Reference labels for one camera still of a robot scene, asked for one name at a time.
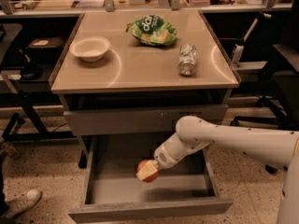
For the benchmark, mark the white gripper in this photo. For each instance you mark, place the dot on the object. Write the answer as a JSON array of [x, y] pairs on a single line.
[[163, 158]]

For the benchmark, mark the red apple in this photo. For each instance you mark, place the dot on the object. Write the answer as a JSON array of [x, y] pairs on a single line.
[[141, 165]]

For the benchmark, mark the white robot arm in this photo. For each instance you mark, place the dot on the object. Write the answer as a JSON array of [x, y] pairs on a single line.
[[273, 147]]

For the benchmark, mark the open grey middle drawer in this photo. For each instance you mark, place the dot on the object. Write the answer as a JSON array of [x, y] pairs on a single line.
[[112, 192]]

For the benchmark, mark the grey top drawer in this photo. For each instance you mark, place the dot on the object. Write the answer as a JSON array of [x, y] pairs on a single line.
[[139, 119]]

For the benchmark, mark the grey drawer cabinet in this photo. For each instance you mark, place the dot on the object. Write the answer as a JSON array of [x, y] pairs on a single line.
[[133, 75]]

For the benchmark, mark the silver green soda can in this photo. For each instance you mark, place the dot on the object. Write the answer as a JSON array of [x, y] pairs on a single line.
[[187, 60]]

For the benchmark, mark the white sneaker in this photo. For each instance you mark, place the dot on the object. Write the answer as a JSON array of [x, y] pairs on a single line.
[[23, 203]]

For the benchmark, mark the white paper bowl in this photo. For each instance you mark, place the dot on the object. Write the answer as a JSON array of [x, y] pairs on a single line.
[[90, 49]]

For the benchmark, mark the green chip bag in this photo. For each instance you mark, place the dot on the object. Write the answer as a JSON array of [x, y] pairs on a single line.
[[153, 31]]

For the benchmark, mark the black office chair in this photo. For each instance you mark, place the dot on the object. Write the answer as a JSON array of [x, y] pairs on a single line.
[[279, 79]]

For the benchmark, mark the black box on shelf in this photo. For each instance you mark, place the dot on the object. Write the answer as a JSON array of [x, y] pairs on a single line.
[[48, 49]]

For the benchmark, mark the white handled tool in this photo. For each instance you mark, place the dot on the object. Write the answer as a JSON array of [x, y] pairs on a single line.
[[239, 45]]

